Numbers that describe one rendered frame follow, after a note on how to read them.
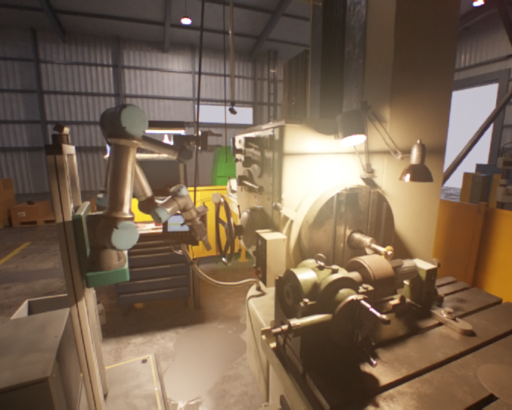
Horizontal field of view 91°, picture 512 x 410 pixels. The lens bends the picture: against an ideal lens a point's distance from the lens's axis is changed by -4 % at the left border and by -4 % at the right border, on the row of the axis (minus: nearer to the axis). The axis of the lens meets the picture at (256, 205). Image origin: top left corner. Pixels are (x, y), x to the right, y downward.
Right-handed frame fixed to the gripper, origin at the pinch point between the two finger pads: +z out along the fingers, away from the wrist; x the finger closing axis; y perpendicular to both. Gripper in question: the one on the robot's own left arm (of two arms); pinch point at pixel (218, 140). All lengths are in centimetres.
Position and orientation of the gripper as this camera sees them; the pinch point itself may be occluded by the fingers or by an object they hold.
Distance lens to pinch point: 192.3
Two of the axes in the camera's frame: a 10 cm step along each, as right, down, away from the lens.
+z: 9.4, -0.7, 3.4
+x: -1.1, 8.7, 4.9
